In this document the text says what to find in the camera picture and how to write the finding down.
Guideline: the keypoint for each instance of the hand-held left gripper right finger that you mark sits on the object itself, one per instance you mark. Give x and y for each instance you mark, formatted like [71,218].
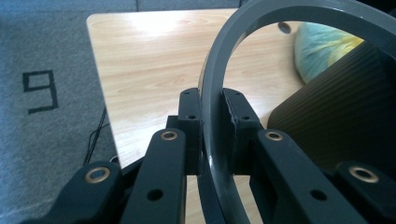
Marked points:
[243,140]

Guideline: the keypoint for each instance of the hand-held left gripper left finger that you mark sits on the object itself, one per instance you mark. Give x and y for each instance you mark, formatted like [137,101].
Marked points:
[193,140]

